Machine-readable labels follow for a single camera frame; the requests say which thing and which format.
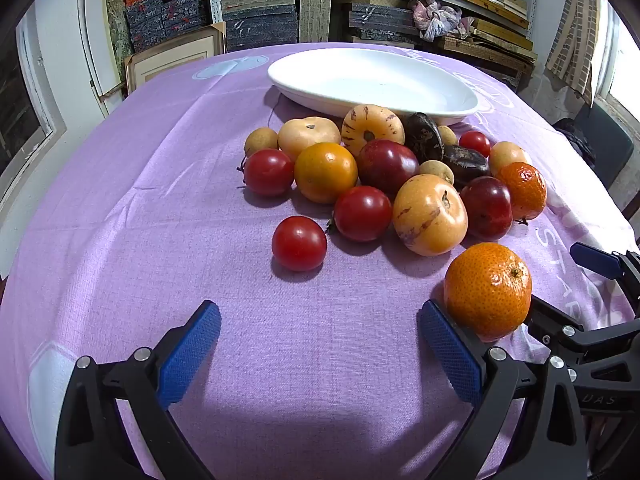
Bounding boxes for large mandarin orange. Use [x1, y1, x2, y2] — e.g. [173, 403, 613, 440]
[443, 242, 533, 343]

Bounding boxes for large yellow pepino melon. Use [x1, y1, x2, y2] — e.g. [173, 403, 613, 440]
[392, 173, 469, 257]

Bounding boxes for small yellow pepino melon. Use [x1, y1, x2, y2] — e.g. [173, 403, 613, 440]
[488, 141, 532, 177]

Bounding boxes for bright narrow window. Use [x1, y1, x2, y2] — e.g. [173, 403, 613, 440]
[595, 0, 640, 111]

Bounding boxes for dark bag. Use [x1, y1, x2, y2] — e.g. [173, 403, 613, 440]
[554, 117, 598, 168]

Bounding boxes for stack of floral fabric boxes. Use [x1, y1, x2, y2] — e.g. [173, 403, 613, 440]
[124, 0, 211, 53]

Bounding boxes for small mandarin orange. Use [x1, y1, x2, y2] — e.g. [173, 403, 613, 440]
[495, 161, 548, 222]

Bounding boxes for dark purple water chestnut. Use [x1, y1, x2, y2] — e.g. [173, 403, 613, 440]
[441, 144, 491, 188]
[403, 112, 445, 162]

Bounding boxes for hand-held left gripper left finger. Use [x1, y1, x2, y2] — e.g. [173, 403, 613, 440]
[54, 300, 222, 480]

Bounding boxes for dark red plum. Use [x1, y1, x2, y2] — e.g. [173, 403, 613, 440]
[356, 139, 421, 196]
[459, 175, 514, 242]

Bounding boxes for hanging woven mat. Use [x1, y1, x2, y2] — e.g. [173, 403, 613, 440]
[545, 0, 601, 106]

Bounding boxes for pink cloth bundle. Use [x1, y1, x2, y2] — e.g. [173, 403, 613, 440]
[409, 0, 476, 43]

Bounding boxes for grey metal shelf rack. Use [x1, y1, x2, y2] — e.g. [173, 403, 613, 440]
[207, 0, 541, 61]

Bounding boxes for purple printed tablecloth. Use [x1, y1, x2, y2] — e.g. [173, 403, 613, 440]
[0, 42, 640, 480]

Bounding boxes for purple striped pepino melon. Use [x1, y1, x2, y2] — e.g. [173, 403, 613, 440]
[341, 104, 406, 157]

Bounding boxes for white board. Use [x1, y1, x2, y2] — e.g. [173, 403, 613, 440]
[76, 0, 123, 118]

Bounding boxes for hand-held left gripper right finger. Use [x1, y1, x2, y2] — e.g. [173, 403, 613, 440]
[417, 299, 588, 480]

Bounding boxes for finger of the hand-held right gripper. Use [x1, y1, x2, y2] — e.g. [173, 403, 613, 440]
[522, 295, 588, 358]
[570, 241, 640, 311]

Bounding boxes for black chair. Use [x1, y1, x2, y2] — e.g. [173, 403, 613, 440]
[580, 102, 636, 188]

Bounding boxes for stack of dark grey boxes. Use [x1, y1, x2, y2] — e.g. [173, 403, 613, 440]
[347, 2, 420, 43]
[221, 0, 299, 53]

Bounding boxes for upright woven boxes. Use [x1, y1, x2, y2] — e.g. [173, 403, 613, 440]
[299, 0, 332, 43]

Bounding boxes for white oval plate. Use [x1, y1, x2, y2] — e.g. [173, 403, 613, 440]
[267, 49, 480, 127]

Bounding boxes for white framed sliding window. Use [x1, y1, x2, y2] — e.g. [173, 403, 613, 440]
[0, 10, 68, 201]

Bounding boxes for framed picture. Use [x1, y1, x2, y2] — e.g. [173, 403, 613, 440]
[124, 22, 227, 95]

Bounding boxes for green marbled board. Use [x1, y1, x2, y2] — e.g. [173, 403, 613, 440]
[102, 0, 132, 68]

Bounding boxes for pale yellow pepino melon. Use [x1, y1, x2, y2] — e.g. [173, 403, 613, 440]
[277, 116, 342, 161]

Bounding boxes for yellow-orange orange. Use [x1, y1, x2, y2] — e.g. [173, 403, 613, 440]
[293, 142, 359, 205]

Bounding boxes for small red tomato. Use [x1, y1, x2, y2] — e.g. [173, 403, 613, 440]
[458, 130, 492, 158]

